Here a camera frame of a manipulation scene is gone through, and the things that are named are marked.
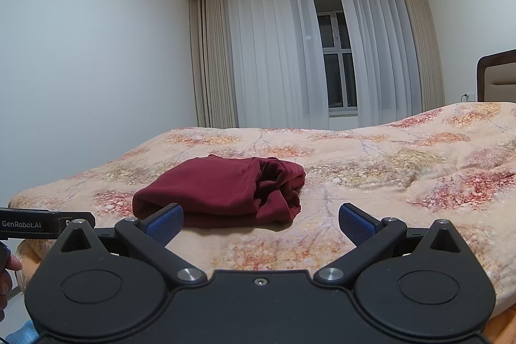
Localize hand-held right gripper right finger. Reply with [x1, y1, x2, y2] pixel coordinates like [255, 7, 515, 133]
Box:
[313, 203, 469, 286]

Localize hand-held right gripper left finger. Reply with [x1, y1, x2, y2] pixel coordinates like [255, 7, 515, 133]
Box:
[49, 204, 209, 286]

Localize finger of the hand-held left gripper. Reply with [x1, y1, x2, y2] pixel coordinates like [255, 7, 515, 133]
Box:
[52, 211, 96, 238]

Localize maroon long-sleeved sweater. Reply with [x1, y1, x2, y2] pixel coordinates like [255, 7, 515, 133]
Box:
[132, 154, 306, 229]

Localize person's left hand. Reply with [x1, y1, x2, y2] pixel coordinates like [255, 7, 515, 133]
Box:
[0, 241, 24, 320]

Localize orange bed sheet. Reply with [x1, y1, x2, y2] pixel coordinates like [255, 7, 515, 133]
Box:
[16, 241, 516, 344]

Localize floral beige blanket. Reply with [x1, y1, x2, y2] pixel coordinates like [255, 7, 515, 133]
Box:
[8, 101, 516, 318]

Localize person's blue clothing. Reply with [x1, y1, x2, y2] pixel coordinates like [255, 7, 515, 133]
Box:
[6, 320, 41, 344]

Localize window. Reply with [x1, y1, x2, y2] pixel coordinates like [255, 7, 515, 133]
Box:
[312, 0, 359, 118]

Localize beige curtain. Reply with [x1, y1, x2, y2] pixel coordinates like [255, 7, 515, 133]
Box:
[189, 0, 238, 128]
[397, 0, 446, 113]

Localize sheer white curtain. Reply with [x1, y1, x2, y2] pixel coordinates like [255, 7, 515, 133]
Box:
[336, 0, 424, 127]
[223, 0, 329, 128]

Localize brown padded headboard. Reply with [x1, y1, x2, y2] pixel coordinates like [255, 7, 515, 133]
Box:
[476, 50, 516, 103]

